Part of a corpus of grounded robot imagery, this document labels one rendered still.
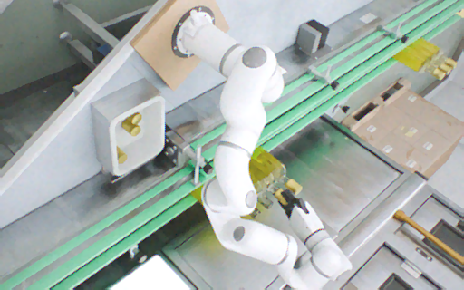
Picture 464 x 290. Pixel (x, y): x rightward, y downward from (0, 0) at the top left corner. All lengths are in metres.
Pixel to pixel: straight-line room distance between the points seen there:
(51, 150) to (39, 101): 0.75
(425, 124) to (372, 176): 3.93
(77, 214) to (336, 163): 0.99
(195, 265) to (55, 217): 0.43
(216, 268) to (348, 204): 0.56
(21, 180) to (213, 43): 0.60
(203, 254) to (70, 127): 0.56
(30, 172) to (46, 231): 0.17
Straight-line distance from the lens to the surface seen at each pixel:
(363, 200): 1.87
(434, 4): 2.48
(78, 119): 1.34
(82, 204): 1.46
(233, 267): 1.56
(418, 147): 5.57
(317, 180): 1.87
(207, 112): 1.57
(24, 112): 2.06
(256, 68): 1.15
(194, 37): 1.34
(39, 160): 1.36
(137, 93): 1.35
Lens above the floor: 1.62
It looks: 26 degrees down
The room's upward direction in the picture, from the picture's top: 129 degrees clockwise
